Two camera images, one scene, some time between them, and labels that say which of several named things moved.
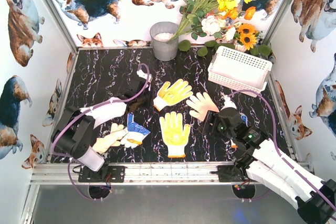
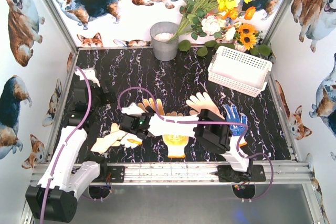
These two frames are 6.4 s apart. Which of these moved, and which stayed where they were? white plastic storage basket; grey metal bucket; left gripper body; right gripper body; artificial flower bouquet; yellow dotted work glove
Moved: yellow dotted work glove; left gripper body; right gripper body
Stayed: grey metal bucket; white plastic storage basket; artificial flower bouquet
